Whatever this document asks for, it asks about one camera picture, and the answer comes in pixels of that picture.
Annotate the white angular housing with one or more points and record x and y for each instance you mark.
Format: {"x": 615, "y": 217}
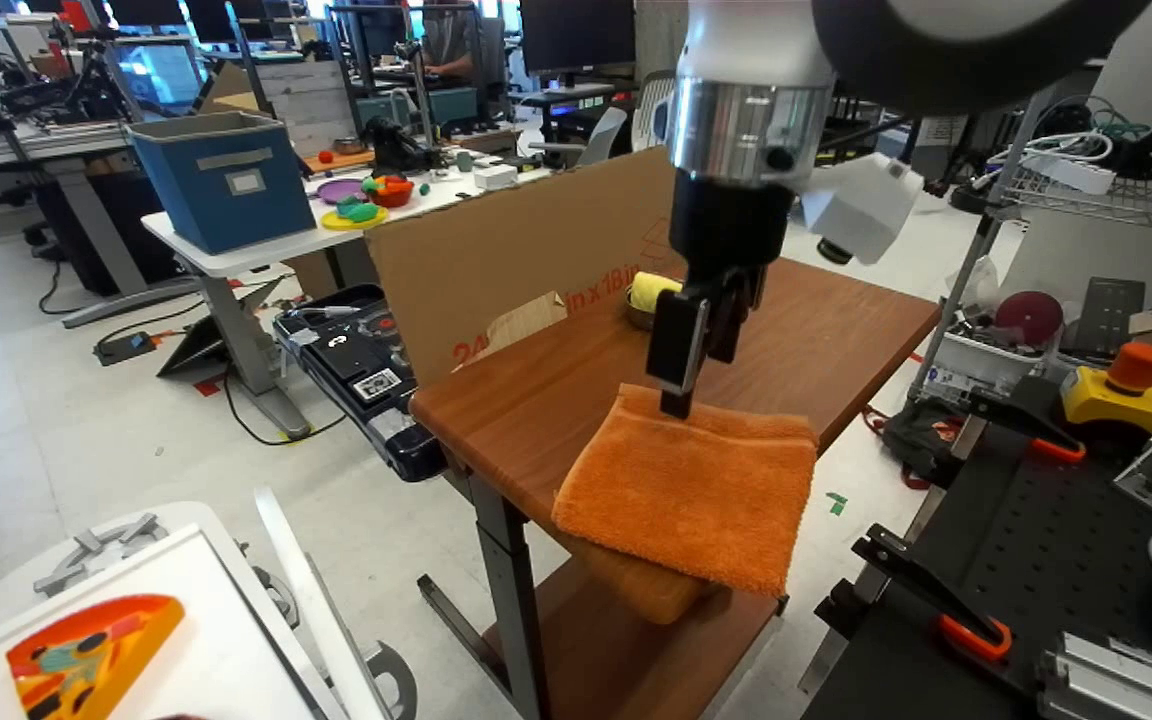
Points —
{"x": 860, "y": 204}

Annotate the black rectangular panel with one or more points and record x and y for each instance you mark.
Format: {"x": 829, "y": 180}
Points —
{"x": 1104, "y": 317}

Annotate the yellow striped plush toy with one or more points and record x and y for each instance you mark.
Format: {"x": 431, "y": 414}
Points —
{"x": 653, "y": 289}

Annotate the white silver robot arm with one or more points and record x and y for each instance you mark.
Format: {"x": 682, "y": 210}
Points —
{"x": 750, "y": 80}

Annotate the colourful plastic toys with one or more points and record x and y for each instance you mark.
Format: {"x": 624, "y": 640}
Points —
{"x": 370, "y": 203}

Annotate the white side table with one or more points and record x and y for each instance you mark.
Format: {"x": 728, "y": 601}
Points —
{"x": 191, "y": 625}

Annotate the yellow emergency stop box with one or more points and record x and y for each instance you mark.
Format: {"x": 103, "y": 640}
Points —
{"x": 1120, "y": 385}

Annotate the black metal table frame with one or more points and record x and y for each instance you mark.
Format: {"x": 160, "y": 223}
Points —
{"x": 508, "y": 585}

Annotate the orange triangular toy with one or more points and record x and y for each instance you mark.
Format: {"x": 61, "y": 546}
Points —
{"x": 91, "y": 655}

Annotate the black flat case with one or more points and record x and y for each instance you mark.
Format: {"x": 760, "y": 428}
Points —
{"x": 361, "y": 382}

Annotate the orange terry cloth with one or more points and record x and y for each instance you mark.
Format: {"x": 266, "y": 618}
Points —
{"x": 682, "y": 492}

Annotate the computer monitor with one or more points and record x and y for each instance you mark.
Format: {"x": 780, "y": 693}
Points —
{"x": 159, "y": 74}

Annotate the white power strip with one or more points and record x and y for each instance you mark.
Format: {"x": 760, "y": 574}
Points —
{"x": 1071, "y": 170}

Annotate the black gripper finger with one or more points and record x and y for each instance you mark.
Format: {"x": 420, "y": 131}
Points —
{"x": 678, "y": 351}
{"x": 728, "y": 321}

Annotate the brown cardboard panel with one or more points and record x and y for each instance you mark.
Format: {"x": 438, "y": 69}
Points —
{"x": 508, "y": 265}

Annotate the black perforated breadboard table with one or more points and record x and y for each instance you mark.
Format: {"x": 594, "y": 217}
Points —
{"x": 1041, "y": 546}

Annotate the white office desk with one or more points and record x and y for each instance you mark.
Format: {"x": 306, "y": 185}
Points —
{"x": 256, "y": 252}

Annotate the gray plastic bracket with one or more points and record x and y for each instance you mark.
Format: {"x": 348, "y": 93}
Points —
{"x": 99, "y": 551}

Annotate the red round disc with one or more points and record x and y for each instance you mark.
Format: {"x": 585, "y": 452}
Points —
{"x": 1030, "y": 321}

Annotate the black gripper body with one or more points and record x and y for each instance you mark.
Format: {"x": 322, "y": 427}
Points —
{"x": 728, "y": 226}

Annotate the blue storage box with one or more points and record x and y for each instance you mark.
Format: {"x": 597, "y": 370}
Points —
{"x": 223, "y": 180}

